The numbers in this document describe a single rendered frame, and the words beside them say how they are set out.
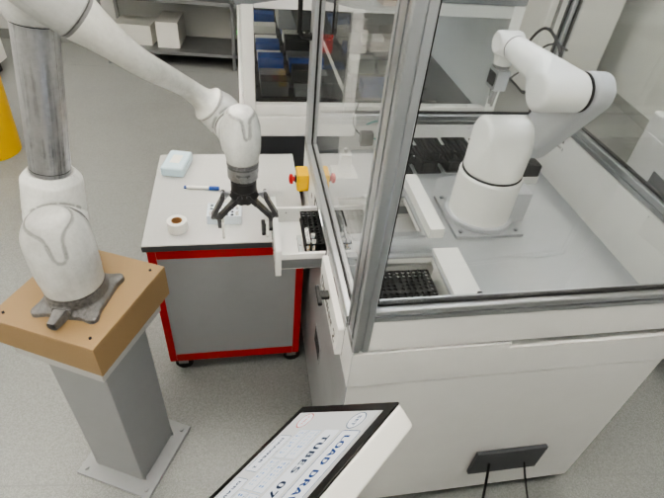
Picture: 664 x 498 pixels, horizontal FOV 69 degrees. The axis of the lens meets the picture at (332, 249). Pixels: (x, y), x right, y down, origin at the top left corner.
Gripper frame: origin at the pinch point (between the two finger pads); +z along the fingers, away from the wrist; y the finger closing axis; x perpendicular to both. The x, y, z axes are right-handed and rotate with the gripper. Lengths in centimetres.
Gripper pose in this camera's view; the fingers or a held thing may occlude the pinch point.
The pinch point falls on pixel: (245, 232)
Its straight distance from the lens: 156.2
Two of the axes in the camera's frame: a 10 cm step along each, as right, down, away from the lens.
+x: -1.5, -6.5, 7.4
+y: 9.8, -0.4, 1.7
